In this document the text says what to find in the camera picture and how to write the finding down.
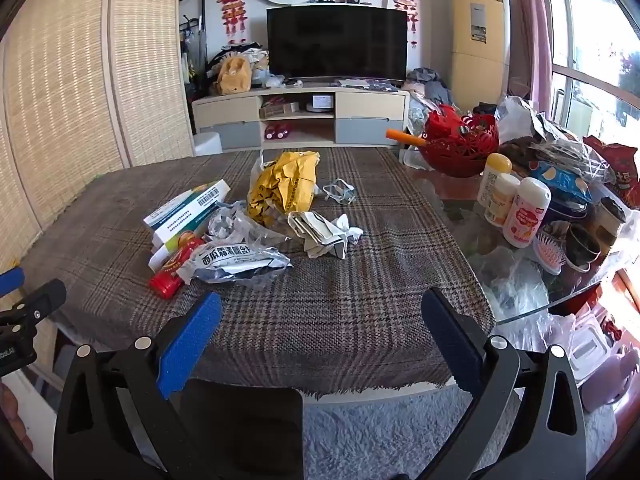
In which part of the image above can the grey shaggy rug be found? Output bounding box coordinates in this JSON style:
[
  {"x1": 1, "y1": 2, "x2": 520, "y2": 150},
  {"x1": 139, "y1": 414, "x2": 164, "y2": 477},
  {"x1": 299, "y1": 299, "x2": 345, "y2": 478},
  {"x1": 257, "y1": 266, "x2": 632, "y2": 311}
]
[{"x1": 300, "y1": 385, "x2": 616, "y2": 480}]

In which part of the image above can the white plastic bag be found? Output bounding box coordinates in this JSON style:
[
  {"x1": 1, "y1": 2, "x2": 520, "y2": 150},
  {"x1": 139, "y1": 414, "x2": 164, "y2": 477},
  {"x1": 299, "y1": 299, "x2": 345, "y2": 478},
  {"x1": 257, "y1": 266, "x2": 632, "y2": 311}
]
[{"x1": 495, "y1": 95, "x2": 551, "y2": 146}]

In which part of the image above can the white stool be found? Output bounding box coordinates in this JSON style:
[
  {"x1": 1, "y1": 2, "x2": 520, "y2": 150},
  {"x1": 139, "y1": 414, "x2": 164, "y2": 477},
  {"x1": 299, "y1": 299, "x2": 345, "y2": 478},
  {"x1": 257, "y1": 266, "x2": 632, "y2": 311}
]
[{"x1": 194, "y1": 131, "x2": 223, "y2": 157}]

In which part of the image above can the brown paper cup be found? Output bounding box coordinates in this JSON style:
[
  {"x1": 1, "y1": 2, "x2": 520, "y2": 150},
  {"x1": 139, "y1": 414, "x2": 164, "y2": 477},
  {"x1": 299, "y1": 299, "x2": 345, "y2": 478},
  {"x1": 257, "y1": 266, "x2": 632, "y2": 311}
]
[{"x1": 595, "y1": 196, "x2": 627, "y2": 246}]

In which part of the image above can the lavender plastic container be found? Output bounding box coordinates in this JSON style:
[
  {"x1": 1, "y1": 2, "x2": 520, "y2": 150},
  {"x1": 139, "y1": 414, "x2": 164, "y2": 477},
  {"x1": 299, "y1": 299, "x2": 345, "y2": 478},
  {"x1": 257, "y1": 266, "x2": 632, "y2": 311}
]
[{"x1": 580, "y1": 345, "x2": 633, "y2": 413}]

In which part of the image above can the red openwork basket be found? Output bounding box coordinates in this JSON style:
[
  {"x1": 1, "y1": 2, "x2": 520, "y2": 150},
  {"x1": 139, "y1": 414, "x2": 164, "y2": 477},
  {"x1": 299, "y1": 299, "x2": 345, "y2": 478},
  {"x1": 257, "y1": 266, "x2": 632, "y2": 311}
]
[{"x1": 422, "y1": 105, "x2": 500, "y2": 178}]

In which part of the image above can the red snack bag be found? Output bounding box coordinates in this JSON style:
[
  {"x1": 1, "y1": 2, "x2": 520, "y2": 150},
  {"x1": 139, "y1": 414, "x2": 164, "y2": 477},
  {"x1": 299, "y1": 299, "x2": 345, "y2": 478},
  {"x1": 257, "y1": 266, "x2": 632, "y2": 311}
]
[{"x1": 582, "y1": 135, "x2": 640, "y2": 208}]

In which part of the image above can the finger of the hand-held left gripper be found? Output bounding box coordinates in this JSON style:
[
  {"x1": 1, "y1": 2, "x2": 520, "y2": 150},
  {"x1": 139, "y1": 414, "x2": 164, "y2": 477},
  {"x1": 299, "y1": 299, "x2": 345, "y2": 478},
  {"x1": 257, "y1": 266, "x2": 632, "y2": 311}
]
[
  {"x1": 0, "y1": 267, "x2": 26, "y2": 293},
  {"x1": 0, "y1": 279, "x2": 67, "y2": 335}
]

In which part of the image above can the plaid tablecloth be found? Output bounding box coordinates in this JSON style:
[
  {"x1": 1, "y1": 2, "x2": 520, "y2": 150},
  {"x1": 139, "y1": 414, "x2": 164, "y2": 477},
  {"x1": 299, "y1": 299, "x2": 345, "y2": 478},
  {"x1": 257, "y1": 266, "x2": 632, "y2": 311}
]
[{"x1": 20, "y1": 147, "x2": 496, "y2": 401}]

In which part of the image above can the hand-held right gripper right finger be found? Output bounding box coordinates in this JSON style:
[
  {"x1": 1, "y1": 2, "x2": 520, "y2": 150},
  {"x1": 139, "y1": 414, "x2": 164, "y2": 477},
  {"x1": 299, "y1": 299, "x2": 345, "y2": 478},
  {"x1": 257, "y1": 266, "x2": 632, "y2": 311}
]
[{"x1": 421, "y1": 287, "x2": 587, "y2": 480}]

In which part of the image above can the small cardboard box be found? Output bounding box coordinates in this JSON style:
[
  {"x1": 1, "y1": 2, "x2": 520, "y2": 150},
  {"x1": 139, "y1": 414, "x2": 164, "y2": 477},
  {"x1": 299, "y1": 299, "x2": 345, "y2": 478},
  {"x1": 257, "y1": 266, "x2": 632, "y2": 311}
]
[{"x1": 260, "y1": 102, "x2": 301, "y2": 118}]

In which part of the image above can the clear plastic bag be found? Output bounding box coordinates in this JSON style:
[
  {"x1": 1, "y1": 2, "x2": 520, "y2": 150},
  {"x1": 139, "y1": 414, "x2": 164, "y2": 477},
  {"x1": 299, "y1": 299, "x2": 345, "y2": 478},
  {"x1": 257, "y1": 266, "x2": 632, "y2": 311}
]
[{"x1": 470, "y1": 250, "x2": 576, "y2": 351}]

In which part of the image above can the white green medicine box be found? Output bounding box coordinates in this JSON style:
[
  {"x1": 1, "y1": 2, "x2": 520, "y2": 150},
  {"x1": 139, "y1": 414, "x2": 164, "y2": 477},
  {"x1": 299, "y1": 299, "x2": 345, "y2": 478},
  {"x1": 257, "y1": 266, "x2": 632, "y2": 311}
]
[
  {"x1": 143, "y1": 180, "x2": 232, "y2": 233},
  {"x1": 151, "y1": 207, "x2": 236, "y2": 250}
]

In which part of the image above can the person's left hand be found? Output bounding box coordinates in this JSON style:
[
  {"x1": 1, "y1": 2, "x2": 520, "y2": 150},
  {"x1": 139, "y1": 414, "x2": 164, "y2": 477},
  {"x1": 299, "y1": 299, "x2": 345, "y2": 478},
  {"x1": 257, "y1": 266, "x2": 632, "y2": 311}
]
[{"x1": 0, "y1": 382, "x2": 33, "y2": 453}]

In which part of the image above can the yellow paper bag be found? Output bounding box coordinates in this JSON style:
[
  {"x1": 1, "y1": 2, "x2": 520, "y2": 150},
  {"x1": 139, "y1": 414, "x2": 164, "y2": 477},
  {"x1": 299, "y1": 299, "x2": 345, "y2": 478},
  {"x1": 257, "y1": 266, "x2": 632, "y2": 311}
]
[{"x1": 247, "y1": 151, "x2": 321, "y2": 226}]

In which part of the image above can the yellow plush bag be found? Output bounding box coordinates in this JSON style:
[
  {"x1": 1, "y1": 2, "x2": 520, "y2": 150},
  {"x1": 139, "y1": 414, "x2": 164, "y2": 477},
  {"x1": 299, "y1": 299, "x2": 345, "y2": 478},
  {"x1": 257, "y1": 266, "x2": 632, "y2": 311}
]
[{"x1": 216, "y1": 56, "x2": 252, "y2": 95}]

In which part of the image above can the beige standing air conditioner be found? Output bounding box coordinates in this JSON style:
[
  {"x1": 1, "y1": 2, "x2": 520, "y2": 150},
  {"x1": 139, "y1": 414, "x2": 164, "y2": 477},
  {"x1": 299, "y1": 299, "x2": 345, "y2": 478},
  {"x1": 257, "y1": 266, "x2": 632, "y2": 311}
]
[{"x1": 446, "y1": 0, "x2": 512, "y2": 111}]

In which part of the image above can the silver foil packet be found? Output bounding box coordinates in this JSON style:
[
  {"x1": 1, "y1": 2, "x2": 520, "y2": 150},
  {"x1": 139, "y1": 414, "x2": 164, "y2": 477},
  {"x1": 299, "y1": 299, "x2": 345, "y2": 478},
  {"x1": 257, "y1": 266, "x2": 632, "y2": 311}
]
[{"x1": 177, "y1": 241, "x2": 293, "y2": 288}]

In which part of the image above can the black coat rack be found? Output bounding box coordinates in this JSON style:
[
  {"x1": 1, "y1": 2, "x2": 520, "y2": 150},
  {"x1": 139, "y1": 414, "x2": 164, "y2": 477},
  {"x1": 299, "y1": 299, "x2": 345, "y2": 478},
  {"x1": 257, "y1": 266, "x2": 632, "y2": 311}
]
[{"x1": 177, "y1": 0, "x2": 208, "y2": 96}]

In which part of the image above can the pile of clothes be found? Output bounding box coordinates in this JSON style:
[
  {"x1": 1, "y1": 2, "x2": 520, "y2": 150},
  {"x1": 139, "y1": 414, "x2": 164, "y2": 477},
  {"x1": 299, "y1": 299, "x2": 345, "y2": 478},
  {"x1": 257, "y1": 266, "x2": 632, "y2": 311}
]
[{"x1": 406, "y1": 66, "x2": 463, "y2": 111}]

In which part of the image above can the window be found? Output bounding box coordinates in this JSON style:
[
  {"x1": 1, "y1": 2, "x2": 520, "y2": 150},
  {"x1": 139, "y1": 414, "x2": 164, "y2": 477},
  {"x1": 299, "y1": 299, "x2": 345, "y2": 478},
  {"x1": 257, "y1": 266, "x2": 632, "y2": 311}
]
[{"x1": 545, "y1": 0, "x2": 640, "y2": 141}]

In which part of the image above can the woven folding screen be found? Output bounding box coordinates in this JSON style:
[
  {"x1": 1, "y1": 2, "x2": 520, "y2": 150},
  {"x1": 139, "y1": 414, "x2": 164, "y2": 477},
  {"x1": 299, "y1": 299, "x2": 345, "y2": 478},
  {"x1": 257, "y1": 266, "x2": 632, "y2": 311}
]
[{"x1": 0, "y1": 0, "x2": 196, "y2": 271}]

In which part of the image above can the pink hair brush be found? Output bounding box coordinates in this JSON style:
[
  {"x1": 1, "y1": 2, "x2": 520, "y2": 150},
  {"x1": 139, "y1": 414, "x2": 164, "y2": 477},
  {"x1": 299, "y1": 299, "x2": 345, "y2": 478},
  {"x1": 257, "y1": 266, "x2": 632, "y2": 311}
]
[{"x1": 532, "y1": 230, "x2": 566, "y2": 276}]

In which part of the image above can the small white bottle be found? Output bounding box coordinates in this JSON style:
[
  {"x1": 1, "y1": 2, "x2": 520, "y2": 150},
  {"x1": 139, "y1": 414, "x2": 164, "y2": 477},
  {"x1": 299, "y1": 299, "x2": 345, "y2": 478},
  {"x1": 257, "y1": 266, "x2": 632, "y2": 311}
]
[{"x1": 484, "y1": 174, "x2": 521, "y2": 227}]

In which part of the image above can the black television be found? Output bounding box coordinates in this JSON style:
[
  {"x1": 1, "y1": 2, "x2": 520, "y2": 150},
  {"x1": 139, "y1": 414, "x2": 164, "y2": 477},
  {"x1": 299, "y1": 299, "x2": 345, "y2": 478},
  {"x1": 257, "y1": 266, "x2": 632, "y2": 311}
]
[{"x1": 266, "y1": 6, "x2": 408, "y2": 83}]

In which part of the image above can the white storage box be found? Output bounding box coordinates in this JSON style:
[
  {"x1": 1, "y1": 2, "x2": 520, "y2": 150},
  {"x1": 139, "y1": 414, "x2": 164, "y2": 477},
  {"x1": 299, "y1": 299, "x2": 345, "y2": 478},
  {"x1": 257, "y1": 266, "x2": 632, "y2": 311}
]
[{"x1": 567, "y1": 315, "x2": 616, "y2": 381}]

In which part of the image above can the pink label white bottle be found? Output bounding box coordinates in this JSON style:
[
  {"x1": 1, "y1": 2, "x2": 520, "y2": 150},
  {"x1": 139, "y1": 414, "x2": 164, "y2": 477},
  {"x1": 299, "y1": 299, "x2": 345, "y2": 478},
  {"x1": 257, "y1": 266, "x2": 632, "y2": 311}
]
[{"x1": 502, "y1": 177, "x2": 552, "y2": 249}]

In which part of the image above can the black trash bin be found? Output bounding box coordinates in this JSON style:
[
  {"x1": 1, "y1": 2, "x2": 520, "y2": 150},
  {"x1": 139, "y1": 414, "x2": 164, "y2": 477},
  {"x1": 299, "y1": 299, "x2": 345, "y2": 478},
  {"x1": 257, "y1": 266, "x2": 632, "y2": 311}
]
[{"x1": 172, "y1": 379, "x2": 304, "y2": 480}]

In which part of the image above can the small clear plastic wrapper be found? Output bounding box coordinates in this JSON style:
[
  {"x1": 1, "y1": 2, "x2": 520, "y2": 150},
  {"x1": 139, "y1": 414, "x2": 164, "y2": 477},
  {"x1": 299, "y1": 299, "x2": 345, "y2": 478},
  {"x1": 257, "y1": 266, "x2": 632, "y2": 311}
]
[{"x1": 320, "y1": 178, "x2": 358, "y2": 204}]

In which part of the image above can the beige grey television cabinet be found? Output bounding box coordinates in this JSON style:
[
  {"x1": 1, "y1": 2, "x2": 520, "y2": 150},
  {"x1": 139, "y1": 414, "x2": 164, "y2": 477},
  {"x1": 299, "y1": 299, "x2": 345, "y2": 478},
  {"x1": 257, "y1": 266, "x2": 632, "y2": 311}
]
[{"x1": 191, "y1": 87, "x2": 411, "y2": 151}]

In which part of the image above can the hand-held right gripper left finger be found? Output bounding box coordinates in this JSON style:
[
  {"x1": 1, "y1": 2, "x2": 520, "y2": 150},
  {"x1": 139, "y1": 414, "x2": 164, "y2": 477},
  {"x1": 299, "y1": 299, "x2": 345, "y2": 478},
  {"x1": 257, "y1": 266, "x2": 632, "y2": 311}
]
[{"x1": 52, "y1": 291, "x2": 223, "y2": 480}]

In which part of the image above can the dark blue bowl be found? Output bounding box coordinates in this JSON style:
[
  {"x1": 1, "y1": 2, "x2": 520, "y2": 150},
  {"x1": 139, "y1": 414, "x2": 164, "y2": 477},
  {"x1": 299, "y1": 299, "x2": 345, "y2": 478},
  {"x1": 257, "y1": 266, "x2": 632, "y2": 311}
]
[{"x1": 542, "y1": 195, "x2": 591, "y2": 223}]

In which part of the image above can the white paper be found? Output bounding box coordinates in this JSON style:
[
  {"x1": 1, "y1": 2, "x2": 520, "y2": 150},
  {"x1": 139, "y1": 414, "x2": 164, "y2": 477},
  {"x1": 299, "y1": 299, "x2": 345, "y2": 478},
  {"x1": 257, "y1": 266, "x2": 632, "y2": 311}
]
[{"x1": 287, "y1": 210, "x2": 364, "y2": 261}]

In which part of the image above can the yellow capped white bottle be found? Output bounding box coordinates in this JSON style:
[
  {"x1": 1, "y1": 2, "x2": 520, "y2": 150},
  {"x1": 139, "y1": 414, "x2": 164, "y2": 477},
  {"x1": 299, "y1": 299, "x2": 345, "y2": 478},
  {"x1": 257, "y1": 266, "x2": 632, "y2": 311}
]
[{"x1": 477, "y1": 152, "x2": 513, "y2": 208}]

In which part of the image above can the red yellow tube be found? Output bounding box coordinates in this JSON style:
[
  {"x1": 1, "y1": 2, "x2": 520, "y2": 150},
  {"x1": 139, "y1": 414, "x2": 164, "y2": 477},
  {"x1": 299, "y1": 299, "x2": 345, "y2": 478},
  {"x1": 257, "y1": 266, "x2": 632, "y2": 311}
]
[{"x1": 149, "y1": 237, "x2": 207, "y2": 301}]

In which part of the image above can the pink curtain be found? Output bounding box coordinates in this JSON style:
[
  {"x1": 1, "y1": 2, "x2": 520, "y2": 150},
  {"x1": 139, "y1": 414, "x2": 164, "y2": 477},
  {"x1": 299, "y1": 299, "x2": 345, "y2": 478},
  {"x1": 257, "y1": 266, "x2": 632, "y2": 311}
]
[{"x1": 507, "y1": 0, "x2": 553, "y2": 116}]

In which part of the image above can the blue chip bag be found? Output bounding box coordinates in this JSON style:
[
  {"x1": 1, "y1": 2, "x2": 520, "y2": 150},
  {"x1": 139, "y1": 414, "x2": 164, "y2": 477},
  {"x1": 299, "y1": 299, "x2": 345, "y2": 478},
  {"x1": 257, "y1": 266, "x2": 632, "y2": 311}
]
[{"x1": 527, "y1": 160, "x2": 593, "y2": 206}]

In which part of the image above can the orange handled knife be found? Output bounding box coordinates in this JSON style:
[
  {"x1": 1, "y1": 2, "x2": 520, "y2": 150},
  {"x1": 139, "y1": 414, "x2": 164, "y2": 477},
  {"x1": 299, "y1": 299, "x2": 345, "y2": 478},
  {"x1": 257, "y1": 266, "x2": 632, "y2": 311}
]
[{"x1": 386, "y1": 129, "x2": 431, "y2": 147}]

